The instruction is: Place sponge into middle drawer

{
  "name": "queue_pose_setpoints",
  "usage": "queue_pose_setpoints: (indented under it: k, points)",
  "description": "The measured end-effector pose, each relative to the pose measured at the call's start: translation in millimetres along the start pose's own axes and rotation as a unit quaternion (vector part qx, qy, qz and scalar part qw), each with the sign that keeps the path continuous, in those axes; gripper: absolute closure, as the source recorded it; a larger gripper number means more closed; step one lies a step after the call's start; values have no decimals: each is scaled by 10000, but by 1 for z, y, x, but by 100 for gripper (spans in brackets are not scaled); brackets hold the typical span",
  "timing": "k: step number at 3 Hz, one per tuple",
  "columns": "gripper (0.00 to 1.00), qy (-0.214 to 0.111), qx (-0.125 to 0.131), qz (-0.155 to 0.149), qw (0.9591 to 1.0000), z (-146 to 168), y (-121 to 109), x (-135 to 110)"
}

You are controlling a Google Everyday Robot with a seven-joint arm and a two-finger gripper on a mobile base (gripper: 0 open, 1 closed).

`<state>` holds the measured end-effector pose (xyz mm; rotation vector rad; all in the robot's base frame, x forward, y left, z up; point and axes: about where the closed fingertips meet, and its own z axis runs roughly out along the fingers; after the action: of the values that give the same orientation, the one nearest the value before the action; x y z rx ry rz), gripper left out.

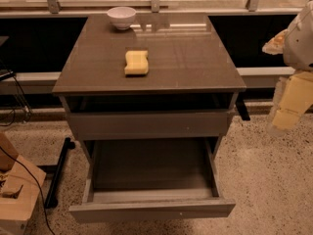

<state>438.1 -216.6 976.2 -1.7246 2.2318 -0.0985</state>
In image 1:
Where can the black metal stand leg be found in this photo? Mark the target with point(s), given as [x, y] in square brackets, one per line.
[55, 170]

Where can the yellow sponge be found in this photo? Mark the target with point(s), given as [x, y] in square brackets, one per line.
[136, 63]

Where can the wooden box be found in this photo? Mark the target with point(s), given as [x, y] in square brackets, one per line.
[20, 187]

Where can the grey drawer cabinet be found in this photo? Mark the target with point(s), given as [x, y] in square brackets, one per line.
[190, 70]

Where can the open grey middle drawer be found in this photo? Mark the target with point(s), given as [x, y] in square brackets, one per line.
[152, 179]

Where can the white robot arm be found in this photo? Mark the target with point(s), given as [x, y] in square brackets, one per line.
[298, 49]

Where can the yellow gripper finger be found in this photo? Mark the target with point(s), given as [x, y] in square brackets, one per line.
[293, 96]
[276, 44]

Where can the white ceramic bowl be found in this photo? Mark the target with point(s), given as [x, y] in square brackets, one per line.
[121, 17]

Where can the closed grey upper drawer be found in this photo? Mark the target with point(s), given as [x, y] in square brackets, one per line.
[147, 126]

